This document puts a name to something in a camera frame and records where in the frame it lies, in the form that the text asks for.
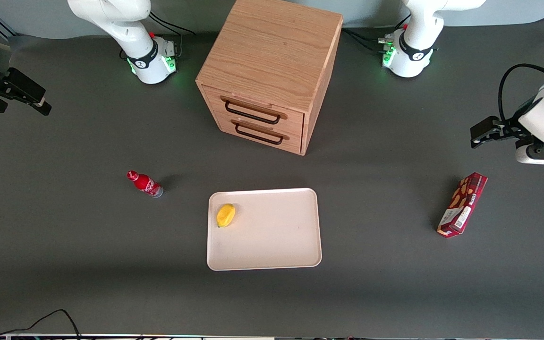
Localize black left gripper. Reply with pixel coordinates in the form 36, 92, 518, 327
470, 116, 533, 150

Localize red coke bottle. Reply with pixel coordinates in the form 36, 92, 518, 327
127, 170, 164, 198

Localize beige plastic tray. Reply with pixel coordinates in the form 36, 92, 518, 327
206, 188, 323, 272

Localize red snack box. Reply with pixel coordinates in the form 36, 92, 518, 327
437, 172, 488, 238

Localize yellow lemon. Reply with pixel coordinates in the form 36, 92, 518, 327
216, 204, 237, 228

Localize wooden drawer cabinet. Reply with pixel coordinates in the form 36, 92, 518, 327
195, 0, 344, 156

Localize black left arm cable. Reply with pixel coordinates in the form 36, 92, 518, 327
498, 63, 544, 124

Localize black right base cables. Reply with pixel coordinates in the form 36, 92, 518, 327
148, 11, 197, 36

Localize black base cables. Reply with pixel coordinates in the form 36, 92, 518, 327
342, 14, 411, 53
148, 11, 197, 36

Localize black left base cables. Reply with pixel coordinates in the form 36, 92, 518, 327
342, 14, 411, 53

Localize black floor cable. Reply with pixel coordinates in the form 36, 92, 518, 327
0, 309, 82, 340

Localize black metal drawer handle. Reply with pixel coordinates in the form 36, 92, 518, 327
224, 100, 282, 125
235, 122, 285, 145

